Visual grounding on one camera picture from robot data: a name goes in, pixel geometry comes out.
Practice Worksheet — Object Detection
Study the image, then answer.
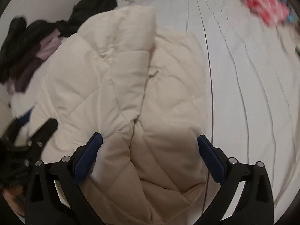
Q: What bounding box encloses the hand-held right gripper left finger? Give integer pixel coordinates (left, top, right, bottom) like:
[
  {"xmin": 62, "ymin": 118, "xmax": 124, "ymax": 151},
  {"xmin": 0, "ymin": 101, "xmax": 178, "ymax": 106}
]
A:
[{"xmin": 25, "ymin": 132, "xmax": 104, "ymax": 225}]

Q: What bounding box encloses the person's left hand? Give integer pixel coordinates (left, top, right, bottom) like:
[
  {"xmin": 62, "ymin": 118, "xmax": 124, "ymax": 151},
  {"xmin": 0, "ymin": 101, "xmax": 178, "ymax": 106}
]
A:
[{"xmin": 3, "ymin": 186, "xmax": 26, "ymax": 216}]

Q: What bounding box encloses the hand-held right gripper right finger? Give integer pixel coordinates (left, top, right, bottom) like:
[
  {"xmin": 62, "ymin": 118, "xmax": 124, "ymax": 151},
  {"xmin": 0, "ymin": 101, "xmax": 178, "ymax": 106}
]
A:
[{"xmin": 197, "ymin": 135, "xmax": 275, "ymax": 225}]

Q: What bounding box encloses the cream quilted jacket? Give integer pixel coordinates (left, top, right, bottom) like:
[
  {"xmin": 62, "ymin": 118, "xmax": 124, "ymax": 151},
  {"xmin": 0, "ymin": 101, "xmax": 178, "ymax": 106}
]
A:
[{"xmin": 9, "ymin": 6, "xmax": 212, "ymax": 225}]

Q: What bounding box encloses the white striped bed sheet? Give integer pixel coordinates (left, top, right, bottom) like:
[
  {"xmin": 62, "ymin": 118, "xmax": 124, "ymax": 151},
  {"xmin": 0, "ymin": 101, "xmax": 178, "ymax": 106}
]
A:
[{"xmin": 0, "ymin": 0, "xmax": 300, "ymax": 216}]

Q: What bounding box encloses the lilac garment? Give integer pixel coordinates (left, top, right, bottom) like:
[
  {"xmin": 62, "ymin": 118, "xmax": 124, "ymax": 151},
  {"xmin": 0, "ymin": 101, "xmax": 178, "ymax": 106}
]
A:
[{"xmin": 35, "ymin": 31, "xmax": 62, "ymax": 61}]

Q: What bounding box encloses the black thin garment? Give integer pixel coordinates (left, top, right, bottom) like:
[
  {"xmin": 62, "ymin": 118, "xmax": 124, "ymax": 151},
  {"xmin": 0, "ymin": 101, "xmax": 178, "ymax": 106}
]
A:
[{"xmin": 58, "ymin": 0, "xmax": 118, "ymax": 38}]

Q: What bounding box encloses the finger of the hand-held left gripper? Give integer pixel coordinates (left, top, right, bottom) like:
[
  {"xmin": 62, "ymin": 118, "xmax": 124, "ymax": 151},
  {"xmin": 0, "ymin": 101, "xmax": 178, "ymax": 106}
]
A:
[
  {"xmin": 2, "ymin": 109, "xmax": 32, "ymax": 144},
  {"xmin": 26, "ymin": 119, "xmax": 59, "ymax": 156}
]

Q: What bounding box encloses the pink floral cloth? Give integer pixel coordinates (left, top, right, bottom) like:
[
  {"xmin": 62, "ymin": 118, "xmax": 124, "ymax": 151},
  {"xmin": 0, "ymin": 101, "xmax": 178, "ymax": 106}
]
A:
[{"xmin": 241, "ymin": 0, "xmax": 290, "ymax": 26}]

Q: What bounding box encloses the black fleece garment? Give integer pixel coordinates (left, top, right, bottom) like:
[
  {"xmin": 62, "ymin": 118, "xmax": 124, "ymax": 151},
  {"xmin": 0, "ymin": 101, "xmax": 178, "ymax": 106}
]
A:
[{"xmin": 0, "ymin": 16, "xmax": 61, "ymax": 83}]

